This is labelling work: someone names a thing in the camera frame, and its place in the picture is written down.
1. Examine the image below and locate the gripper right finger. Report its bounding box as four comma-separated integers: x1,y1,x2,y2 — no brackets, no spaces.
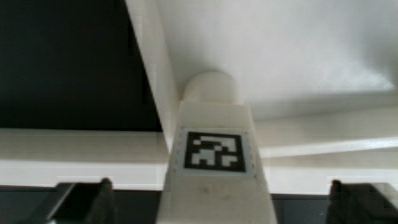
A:
326,180,398,224

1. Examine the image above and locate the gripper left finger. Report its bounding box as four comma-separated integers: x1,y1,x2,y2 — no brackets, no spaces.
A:
24,178,118,224

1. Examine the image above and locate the white square table top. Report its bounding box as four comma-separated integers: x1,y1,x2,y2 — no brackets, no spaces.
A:
127,0,398,147

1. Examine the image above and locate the white U-shaped obstacle fence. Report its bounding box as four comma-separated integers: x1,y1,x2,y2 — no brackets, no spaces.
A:
0,106,398,195

